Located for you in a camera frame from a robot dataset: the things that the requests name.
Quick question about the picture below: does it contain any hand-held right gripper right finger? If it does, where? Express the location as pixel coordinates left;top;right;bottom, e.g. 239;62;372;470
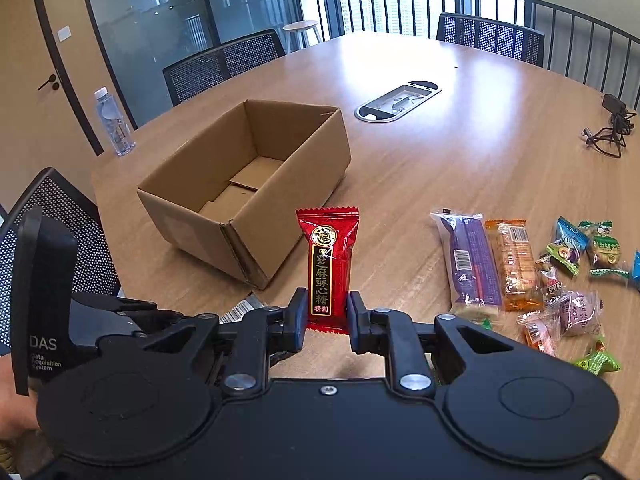
346;291;531;396

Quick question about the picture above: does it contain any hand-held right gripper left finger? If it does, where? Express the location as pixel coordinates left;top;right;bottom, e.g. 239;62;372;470
97;287;310;397

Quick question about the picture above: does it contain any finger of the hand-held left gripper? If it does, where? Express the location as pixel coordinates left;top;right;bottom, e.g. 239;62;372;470
114;307;185;336

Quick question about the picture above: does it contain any silver barcode snack packet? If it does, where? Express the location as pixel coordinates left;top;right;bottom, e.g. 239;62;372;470
219;294;267;325

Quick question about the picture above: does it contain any red candy packet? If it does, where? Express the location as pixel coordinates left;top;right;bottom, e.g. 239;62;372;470
295;206;361;335

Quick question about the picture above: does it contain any brown cardboard box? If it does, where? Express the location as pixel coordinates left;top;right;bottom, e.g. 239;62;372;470
137;99;352;291

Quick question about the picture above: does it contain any long purple snack packet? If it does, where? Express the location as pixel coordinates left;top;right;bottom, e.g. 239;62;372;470
431;207;503;318

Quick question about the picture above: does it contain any long orange snack packet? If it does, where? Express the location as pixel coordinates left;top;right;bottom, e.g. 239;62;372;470
485;218;545;311

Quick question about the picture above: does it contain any small orange snack packet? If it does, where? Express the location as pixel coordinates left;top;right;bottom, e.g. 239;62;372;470
517;310;559;357

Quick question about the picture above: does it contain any clear candy packet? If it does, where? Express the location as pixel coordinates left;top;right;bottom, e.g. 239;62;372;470
536;255;564;306

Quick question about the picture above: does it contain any clear purple cake packet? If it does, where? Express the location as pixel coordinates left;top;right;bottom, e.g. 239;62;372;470
547;290;604;338

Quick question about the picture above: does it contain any blue green snack packet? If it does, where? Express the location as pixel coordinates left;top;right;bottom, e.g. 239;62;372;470
546;217;589;277

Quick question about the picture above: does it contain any green white snack packet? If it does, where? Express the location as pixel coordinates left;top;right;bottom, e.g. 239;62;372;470
579;220;630;281

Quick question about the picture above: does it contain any person's left hand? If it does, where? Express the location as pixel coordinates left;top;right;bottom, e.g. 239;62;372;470
0;355;40;441

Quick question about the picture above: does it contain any black mesh office chair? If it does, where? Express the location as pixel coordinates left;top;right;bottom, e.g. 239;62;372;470
0;167;122;357
162;29;287;107
436;12;546;68

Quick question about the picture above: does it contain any clear plastic water bottle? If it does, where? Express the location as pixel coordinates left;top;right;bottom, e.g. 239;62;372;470
94;87;137;157

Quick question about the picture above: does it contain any wooden door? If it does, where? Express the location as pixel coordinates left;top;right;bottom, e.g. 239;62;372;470
0;0;98;211

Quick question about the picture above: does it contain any white round stool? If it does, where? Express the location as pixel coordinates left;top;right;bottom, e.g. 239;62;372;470
282;20;323;52

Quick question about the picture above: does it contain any grey oval table cable hatch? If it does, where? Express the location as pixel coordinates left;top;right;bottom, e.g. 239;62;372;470
354;80;443;123

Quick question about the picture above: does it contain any black power adapter with cable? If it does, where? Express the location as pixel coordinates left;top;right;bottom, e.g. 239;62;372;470
582;93;640;159

